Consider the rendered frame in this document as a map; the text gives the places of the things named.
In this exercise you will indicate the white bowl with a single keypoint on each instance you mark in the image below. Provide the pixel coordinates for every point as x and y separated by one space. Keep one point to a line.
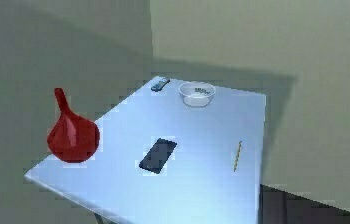
196 94

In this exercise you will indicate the dark remote control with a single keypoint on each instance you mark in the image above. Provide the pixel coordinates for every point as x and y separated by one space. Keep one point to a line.
160 84

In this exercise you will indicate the black mobile phone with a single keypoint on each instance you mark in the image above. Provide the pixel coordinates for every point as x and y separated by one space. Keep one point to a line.
158 155

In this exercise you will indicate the yellow pencil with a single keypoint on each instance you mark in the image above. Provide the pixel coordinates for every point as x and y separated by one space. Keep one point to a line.
237 156

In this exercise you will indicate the pale blue table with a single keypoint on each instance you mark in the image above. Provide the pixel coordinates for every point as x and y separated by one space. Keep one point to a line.
199 193

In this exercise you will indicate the red round vase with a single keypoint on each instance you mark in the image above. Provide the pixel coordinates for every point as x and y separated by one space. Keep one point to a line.
73 136

